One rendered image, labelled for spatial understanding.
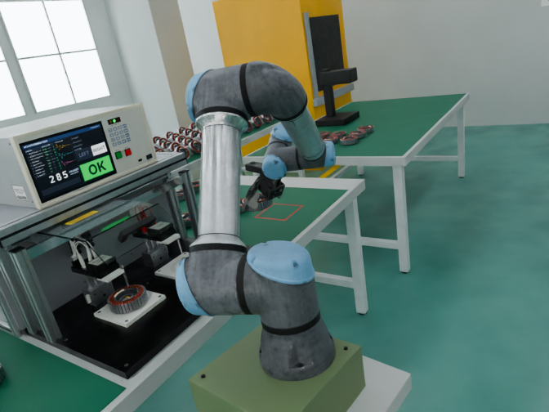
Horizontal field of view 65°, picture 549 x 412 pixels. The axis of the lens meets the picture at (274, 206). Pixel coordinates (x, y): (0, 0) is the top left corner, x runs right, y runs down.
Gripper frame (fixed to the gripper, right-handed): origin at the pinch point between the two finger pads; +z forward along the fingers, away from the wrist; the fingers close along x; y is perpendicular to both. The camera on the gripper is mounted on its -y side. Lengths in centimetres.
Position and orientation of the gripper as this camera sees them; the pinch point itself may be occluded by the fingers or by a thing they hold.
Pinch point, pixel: (256, 203)
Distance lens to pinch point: 161.0
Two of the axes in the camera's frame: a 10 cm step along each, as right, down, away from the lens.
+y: 6.4, 6.4, -4.3
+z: -2.4, 7.0, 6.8
